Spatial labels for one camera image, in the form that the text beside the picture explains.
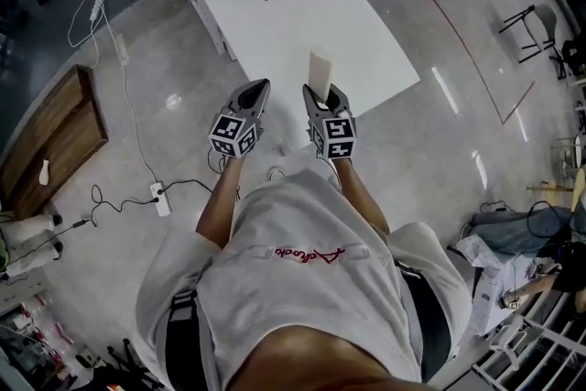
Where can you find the white metal railing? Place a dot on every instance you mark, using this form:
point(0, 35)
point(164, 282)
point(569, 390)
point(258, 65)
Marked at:
point(545, 357)

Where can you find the white bottle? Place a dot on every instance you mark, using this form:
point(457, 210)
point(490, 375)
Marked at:
point(44, 173)

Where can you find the black folding stand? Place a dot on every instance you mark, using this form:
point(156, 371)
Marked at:
point(133, 366)

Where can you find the person's left forearm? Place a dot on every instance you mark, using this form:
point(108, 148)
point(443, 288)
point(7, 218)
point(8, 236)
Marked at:
point(222, 206)

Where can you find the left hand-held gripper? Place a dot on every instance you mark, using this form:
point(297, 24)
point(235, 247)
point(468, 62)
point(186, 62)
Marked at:
point(229, 135)

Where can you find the small white power strip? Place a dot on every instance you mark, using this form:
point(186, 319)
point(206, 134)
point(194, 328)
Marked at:
point(95, 9)

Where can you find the wooden sticks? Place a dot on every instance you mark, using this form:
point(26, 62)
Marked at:
point(556, 190)

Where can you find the grey chair with black frame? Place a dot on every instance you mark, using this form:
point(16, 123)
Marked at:
point(547, 20)

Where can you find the person's grey t-shirt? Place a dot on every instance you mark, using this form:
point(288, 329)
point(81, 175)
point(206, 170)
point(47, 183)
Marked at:
point(302, 284)

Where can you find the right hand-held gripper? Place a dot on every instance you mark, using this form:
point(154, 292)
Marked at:
point(336, 137)

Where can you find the white checked cloth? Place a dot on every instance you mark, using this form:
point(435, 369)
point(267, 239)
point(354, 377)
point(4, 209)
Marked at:
point(494, 284)

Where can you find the person's white shoe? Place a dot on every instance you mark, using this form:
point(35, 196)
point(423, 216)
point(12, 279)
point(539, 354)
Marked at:
point(275, 174)

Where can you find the person's chin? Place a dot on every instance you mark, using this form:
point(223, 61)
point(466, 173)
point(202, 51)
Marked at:
point(329, 366)

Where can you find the person's right forearm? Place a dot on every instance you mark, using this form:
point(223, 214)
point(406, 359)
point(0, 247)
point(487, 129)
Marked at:
point(361, 201)

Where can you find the white table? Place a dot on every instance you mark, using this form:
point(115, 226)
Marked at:
point(297, 23)

